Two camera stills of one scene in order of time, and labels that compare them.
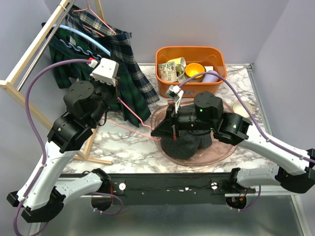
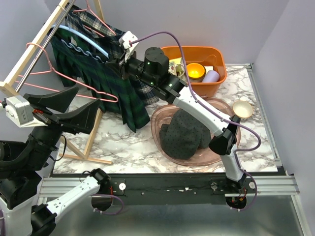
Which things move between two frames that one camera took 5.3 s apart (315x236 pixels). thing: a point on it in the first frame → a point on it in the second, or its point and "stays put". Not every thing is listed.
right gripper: x=169 y=127 → x=117 y=69
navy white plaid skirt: x=120 y=44 stays put
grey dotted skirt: x=186 y=145 stays put
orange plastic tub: x=212 y=57 stays put
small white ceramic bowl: x=238 y=109 stays put
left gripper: x=113 y=88 → x=81 y=119
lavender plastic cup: x=210 y=77 stays put
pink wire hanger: x=121 y=124 → x=57 y=90
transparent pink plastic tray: x=219 y=150 stays put
